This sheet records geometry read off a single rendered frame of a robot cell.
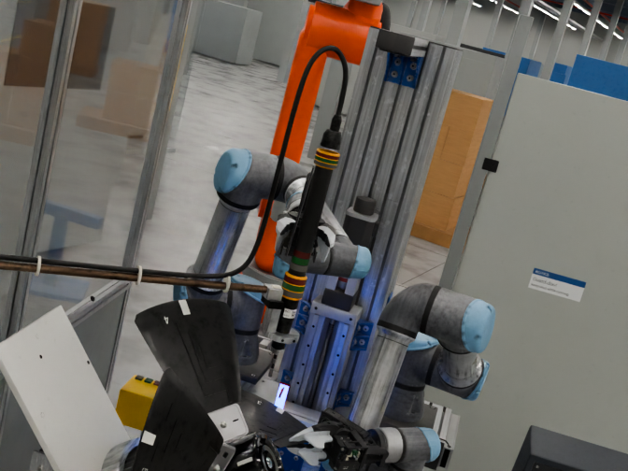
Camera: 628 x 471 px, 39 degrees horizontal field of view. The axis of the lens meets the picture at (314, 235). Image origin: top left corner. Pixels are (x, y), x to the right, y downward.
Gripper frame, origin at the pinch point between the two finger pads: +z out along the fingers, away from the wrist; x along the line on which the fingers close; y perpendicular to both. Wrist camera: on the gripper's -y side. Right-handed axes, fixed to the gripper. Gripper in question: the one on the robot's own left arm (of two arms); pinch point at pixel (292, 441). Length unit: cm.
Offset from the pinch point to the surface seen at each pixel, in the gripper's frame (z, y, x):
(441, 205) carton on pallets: -505, -596, 145
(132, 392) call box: 20.1, -40.2, 15.3
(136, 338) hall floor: -84, -299, 151
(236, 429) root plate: 17.4, 6.4, -7.9
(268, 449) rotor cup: 12.5, 11.5, -6.9
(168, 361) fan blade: 29.8, -4.4, -15.8
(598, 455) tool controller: -68, 19, -8
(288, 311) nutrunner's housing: 12.0, 2.1, -31.3
